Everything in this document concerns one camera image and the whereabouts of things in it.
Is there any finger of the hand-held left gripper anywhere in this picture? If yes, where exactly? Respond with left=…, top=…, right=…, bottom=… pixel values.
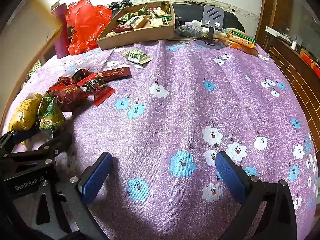
left=0, top=127, right=40, bottom=153
left=36, top=131, right=73, bottom=156

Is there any white green snack packet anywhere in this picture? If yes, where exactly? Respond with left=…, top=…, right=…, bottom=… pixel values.
left=122, top=50, right=154, bottom=68

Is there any heap of assorted snack packets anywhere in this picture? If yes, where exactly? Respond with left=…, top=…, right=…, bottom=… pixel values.
left=105, top=1, right=173, bottom=34

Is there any white box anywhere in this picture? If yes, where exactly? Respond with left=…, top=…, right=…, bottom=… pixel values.
left=265, top=26, right=288, bottom=39

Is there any brown wooden cabinet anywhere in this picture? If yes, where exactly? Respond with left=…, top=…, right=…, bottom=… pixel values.
left=256, top=0, right=320, bottom=153

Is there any green patterned cushion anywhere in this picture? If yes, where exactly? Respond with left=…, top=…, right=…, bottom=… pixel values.
left=26, top=59, right=42, bottom=79

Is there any white cloth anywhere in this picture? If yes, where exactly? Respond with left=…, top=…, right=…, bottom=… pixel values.
left=191, top=19, right=223, bottom=34

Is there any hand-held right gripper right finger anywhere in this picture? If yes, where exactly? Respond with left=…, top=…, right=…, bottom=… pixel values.
left=215, top=151, right=298, bottom=240

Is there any dark mesh bag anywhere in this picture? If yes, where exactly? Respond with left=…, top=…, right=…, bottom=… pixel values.
left=175, top=25, right=203, bottom=39

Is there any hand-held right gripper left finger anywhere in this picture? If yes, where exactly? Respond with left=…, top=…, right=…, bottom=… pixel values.
left=30, top=151, right=113, bottom=240

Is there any brown cardboard tray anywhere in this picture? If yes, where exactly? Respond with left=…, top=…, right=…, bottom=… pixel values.
left=96, top=1, right=176, bottom=51

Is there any pale yellow snack packet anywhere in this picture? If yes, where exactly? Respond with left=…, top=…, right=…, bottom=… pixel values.
left=220, top=28, right=247, bottom=39

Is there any purple bottle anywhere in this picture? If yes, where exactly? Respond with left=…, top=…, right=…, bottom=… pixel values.
left=51, top=3, right=70, bottom=59

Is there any orange green-striped snack packet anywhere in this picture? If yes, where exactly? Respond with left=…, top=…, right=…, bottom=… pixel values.
left=226, top=34, right=257, bottom=49

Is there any grey phone stand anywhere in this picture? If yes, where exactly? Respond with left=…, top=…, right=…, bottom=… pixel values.
left=200, top=5, right=226, bottom=50

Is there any red plastic bag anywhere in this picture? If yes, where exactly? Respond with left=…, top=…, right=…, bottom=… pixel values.
left=65, top=0, right=113, bottom=56

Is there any black cushion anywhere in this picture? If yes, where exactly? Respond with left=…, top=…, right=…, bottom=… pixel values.
left=172, top=3, right=246, bottom=33

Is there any red box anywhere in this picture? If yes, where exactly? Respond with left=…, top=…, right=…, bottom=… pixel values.
left=300, top=52, right=320, bottom=78

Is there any pile of red snack packets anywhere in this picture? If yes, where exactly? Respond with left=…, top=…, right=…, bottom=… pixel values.
left=44, top=69, right=117, bottom=112

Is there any purple floral tablecloth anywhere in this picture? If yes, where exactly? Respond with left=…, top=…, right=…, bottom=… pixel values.
left=0, top=24, right=320, bottom=240

